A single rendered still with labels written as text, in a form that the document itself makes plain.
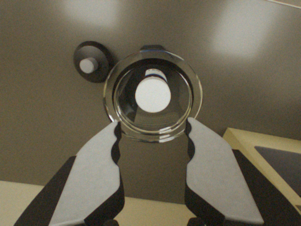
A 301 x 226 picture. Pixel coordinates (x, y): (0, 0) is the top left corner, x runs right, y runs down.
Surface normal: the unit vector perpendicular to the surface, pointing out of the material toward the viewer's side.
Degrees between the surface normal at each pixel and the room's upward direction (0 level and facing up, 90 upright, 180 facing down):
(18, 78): 0
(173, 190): 0
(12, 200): 90
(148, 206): 90
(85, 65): 0
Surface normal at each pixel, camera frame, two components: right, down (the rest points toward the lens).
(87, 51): -0.01, 0.46
